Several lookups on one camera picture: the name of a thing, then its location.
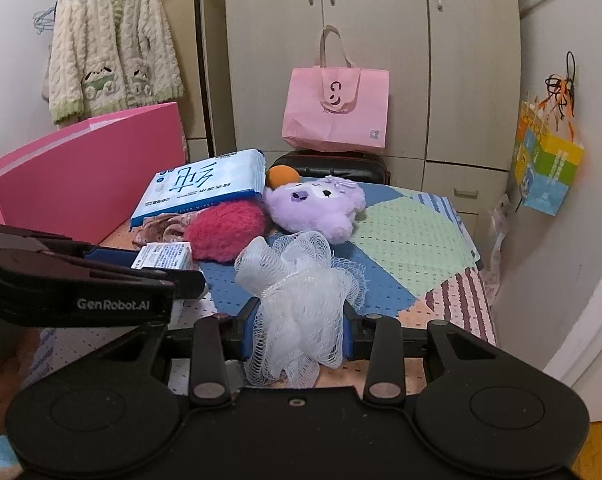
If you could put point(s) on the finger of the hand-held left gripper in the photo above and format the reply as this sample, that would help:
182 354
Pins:
101 256
188 285

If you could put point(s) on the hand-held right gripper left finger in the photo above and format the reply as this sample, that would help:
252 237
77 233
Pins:
248 335

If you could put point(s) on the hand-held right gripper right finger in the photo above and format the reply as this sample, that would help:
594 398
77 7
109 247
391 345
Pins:
353 335

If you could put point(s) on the small white tissue pack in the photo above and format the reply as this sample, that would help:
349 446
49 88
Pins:
166 256

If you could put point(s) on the white mesh bath loofah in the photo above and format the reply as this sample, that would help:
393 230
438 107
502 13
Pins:
291 300

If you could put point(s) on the pink cardboard box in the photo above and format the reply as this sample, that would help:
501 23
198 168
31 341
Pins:
81 185

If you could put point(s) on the blue white wet wipes pack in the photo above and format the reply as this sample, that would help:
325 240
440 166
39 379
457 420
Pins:
201 185

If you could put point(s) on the floral fabric scrunchie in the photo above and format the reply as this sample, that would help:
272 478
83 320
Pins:
156 227

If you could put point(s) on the red fluffy pouch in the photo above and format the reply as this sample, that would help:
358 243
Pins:
226 232

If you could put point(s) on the purple plush toy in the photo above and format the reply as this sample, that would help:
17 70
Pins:
311 210

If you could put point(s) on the orange sponge ball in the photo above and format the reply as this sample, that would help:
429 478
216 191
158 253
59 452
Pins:
281 176

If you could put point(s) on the beige hanging bag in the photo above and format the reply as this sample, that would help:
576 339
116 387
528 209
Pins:
46 85

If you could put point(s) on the pink tote bag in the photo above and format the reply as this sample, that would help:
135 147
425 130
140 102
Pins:
331 120

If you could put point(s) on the black clothes rack pole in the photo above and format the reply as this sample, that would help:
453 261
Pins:
203 60

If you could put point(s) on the cream fleece cardigan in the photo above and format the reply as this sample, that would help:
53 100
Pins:
111 35

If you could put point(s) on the colourful paper gift bag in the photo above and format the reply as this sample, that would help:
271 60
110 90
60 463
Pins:
551 165

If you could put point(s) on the beige wardrobe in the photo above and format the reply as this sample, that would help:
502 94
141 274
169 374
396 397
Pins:
406 60

